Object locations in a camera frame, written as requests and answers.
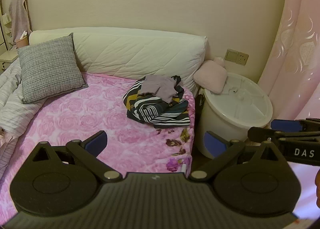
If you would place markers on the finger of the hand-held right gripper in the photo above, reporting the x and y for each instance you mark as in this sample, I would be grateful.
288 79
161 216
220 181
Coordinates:
262 133
286 125

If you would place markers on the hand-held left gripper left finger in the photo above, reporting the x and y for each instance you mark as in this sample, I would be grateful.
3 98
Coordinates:
96 141

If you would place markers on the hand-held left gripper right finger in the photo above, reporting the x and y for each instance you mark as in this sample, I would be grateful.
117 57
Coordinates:
214 141

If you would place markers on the grey purple cloth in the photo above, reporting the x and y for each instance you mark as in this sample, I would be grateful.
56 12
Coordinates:
160 87

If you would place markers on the pink rose print blanket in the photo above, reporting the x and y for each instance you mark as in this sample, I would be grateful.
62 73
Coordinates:
87 116

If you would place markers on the white plastic bucket with lid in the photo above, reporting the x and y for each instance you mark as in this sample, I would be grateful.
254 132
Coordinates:
232 113

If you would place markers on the pink plush pillow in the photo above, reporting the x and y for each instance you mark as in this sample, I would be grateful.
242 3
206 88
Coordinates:
211 77

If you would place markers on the dark striped garment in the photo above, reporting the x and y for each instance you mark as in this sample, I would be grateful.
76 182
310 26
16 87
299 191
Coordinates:
155 111

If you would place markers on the pink patterned curtain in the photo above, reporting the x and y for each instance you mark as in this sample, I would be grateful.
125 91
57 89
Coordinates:
295 56

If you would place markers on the grey checkered pillow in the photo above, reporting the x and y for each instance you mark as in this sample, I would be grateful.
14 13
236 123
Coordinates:
50 67

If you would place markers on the striped grey pink duvet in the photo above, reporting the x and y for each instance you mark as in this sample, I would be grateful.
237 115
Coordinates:
13 96

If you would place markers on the white quilted headboard cushion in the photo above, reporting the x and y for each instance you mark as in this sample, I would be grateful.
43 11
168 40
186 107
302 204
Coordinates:
130 51

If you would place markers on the white nightstand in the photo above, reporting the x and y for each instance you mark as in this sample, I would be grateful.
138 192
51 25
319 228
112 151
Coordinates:
6 60

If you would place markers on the pink hanging towel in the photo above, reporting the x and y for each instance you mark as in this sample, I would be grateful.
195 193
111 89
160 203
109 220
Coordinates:
18 16

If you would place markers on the beige wall socket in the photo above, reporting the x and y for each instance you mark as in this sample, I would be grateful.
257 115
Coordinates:
236 56

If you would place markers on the white wall shelf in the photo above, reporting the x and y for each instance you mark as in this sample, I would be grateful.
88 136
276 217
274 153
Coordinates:
5 27

